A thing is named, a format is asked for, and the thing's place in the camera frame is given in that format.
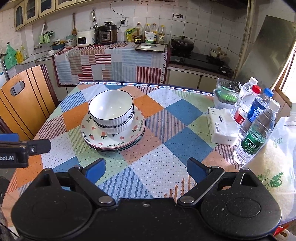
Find teal fried egg plate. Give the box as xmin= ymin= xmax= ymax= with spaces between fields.
xmin=91 ymin=133 xmax=146 ymax=153

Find large white sun plate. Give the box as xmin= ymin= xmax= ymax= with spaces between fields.
xmin=81 ymin=131 xmax=144 ymax=153

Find white bowl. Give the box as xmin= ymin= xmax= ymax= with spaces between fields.
xmin=88 ymin=89 xmax=134 ymax=126
xmin=100 ymin=118 xmax=133 ymax=135
xmin=93 ymin=113 xmax=134 ymax=130

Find pink rabbit patterned plate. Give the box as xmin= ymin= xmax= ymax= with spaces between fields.
xmin=80 ymin=107 xmax=145 ymax=151

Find stacked bowls on counter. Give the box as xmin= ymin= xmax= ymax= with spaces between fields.
xmin=65 ymin=35 xmax=77 ymax=48

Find wooden chair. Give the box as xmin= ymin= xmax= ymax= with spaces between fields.
xmin=1 ymin=65 xmax=58 ymax=141

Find white tissue pack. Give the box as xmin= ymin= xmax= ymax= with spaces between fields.
xmin=206 ymin=108 xmax=238 ymax=146

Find green label water bottle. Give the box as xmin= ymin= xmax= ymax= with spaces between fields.
xmin=233 ymin=99 xmax=280 ymax=165

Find colourful patchwork tablecloth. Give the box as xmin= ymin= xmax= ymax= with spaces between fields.
xmin=1 ymin=82 xmax=238 ymax=227

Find bag of rice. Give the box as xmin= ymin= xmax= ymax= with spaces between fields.
xmin=245 ymin=110 xmax=295 ymax=223

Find red label water bottle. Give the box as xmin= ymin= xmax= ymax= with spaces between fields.
xmin=234 ymin=85 xmax=261 ymax=126

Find green plastic bag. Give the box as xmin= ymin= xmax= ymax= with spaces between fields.
xmin=4 ymin=42 xmax=17 ymax=70

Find blue label water bottle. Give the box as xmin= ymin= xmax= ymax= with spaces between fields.
xmin=238 ymin=88 xmax=273 ymax=140

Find clear water bottle at back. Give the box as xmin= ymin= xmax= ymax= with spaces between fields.
xmin=230 ymin=77 xmax=258 ymax=116

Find striped counter cloth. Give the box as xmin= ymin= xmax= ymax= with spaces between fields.
xmin=54 ymin=42 xmax=168 ymax=86

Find black gas stove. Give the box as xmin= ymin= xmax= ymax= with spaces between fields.
xmin=169 ymin=52 xmax=233 ymax=78

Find white rice cooker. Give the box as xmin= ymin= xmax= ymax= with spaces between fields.
xmin=76 ymin=29 xmax=95 ymax=47

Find small pot on stove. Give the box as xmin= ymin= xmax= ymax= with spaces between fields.
xmin=209 ymin=47 xmax=227 ymax=60

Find black wok with lid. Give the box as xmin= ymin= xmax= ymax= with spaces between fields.
xmin=171 ymin=35 xmax=194 ymax=57

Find black pressure cooker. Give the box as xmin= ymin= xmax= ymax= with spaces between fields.
xmin=99 ymin=21 xmax=118 ymax=45

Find oil bottle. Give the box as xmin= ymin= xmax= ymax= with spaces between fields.
xmin=158 ymin=25 xmax=166 ymax=44

